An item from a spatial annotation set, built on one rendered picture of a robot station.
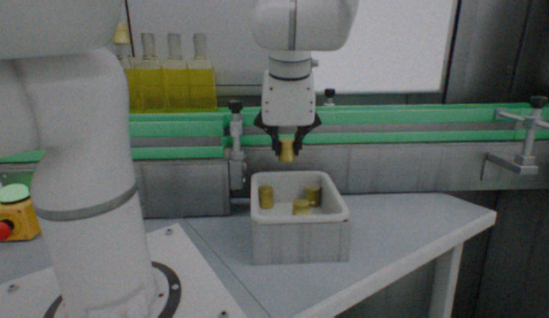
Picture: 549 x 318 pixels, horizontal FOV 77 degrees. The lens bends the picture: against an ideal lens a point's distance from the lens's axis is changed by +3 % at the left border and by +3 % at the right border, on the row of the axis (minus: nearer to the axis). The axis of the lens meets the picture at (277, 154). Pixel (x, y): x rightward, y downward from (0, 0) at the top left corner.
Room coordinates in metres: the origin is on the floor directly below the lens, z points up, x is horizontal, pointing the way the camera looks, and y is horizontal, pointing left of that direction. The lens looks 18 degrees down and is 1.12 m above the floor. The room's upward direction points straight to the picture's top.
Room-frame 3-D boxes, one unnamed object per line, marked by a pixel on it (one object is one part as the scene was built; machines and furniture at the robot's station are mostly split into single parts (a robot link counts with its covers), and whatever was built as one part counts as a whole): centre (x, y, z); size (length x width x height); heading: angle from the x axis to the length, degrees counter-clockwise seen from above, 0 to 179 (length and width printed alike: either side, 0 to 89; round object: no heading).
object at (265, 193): (0.70, 0.03, 0.79); 0.04 x 0.04 x 0.04
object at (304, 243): (0.65, -0.03, 0.79); 0.27 x 0.17 x 0.08; 4
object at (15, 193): (0.62, 0.51, 0.84); 0.04 x 0.04 x 0.03
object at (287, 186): (0.62, -0.03, 0.80); 0.22 x 0.17 x 0.09; 4
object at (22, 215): (0.62, 0.51, 0.79); 0.07 x 0.07 x 0.07; 4
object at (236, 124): (0.71, 0.09, 0.95); 0.17 x 0.03 x 0.12; 4
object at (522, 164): (0.76, -0.55, 0.90); 0.17 x 0.05 x 0.22; 4
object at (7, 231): (0.57, 0.51, 0.79); 0.04 x 0.03 x 0.04; 94
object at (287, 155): (0.67, -0.02, 0.91); 0.04 x 0.04 x 0.04
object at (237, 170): (0.73, 0.09, 0.85); 0.09 x 0.04 x 0.07; 4
